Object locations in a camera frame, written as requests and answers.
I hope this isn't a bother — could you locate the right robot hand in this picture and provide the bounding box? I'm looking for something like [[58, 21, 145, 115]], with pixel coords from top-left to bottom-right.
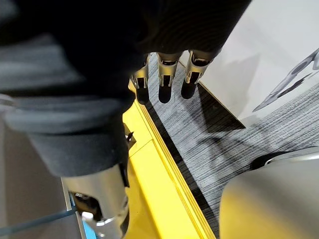
[[0, 0, 252, 239]]

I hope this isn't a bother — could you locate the yellow metal shelf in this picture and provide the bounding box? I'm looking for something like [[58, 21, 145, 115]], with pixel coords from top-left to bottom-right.
[[122, 79, 217, 239]]

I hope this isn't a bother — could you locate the white panel with grey print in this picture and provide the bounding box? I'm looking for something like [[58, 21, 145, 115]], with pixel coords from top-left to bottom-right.
[[179, 0, 319, 129]]

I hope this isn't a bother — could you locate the silver robot leg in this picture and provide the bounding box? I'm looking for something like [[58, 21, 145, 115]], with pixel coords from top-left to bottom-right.
[[219, 146, 319, 239]]

